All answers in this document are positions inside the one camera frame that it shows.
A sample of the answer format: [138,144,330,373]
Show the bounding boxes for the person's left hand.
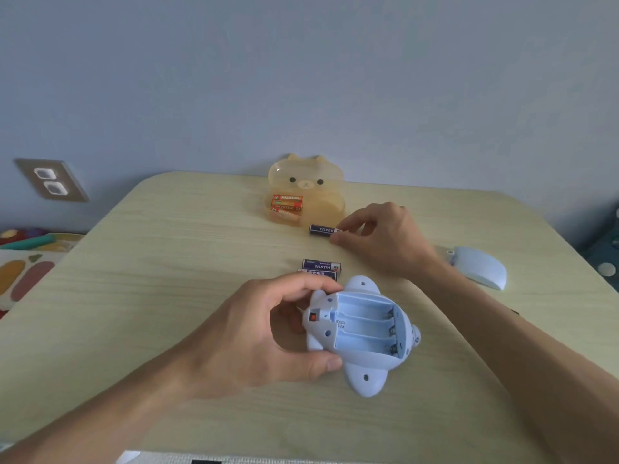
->
[185,272,345,401]

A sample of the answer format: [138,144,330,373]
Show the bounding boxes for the person's right hand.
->
[330,202,439,282]

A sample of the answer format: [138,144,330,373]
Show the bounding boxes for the light blue plastic toy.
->
[302,275,422,399]

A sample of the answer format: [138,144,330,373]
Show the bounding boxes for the person's left forearm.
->
[0,344,206,464]

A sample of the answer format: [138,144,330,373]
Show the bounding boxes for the person's right forearm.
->
[415,257,619,464]

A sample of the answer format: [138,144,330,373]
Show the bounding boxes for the translucent yellow bear box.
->
[268,153,346,227]

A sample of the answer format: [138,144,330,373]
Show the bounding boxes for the light blue battery cover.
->
[449,246,508,291]

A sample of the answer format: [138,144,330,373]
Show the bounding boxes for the dark polka dot fabric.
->
[579,203,619,294]

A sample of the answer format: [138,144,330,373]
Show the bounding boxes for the colourful patterned mat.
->
[0,229,86,320]

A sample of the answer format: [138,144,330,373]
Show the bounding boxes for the wall power outlet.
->
[14,158,90,203]

